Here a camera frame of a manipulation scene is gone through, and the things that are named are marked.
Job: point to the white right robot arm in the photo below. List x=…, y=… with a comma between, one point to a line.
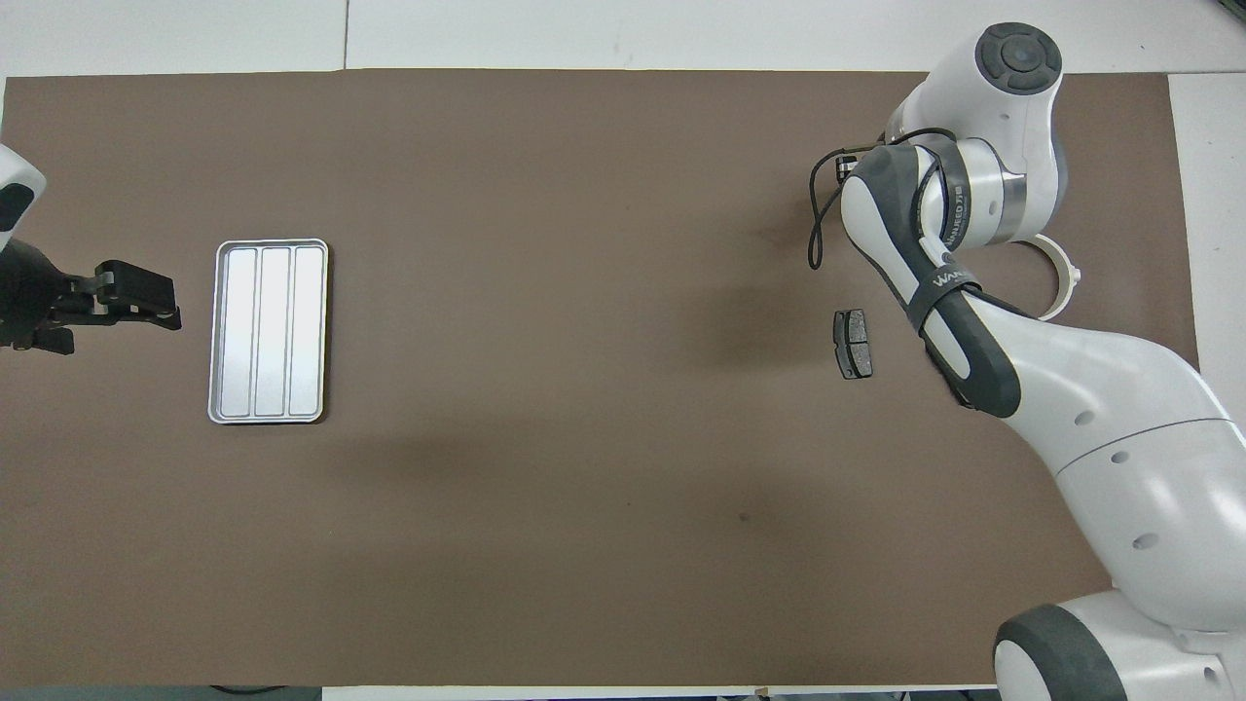
x=1119, y=409

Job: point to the brown table mat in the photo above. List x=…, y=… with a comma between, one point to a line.
x=584, y=389

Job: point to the silver metal tray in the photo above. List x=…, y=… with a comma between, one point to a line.
x=268, y=331

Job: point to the white semicircular plastic bracket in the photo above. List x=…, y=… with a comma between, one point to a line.
x=1066, y=292

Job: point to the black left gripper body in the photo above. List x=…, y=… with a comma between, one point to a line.
x=34, y=292

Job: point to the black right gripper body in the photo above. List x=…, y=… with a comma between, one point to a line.
x=847, y=170

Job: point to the short dark grey brake pad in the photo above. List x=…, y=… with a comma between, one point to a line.
x=853, y=344

